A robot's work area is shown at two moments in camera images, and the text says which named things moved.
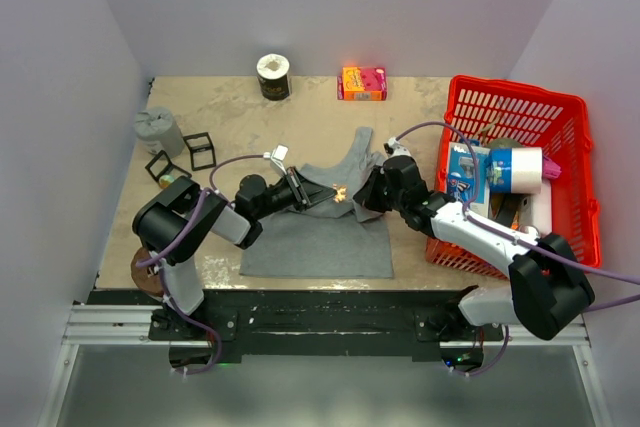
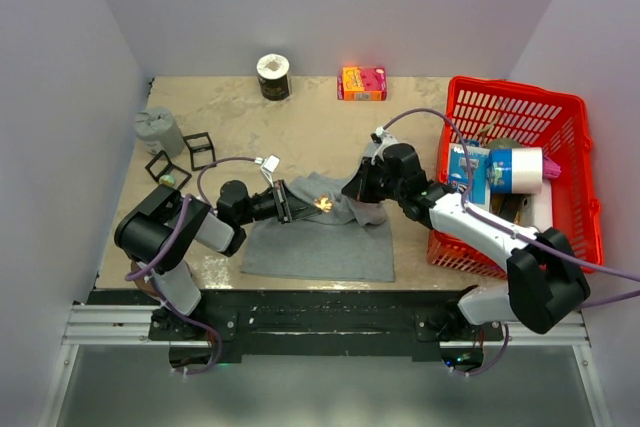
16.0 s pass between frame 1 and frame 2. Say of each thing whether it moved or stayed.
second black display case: stayed
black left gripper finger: moved
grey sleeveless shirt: moved
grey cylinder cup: stayed
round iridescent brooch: stayed
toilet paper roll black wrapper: stayed
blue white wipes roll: stayed
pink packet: stayed
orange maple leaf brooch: moved
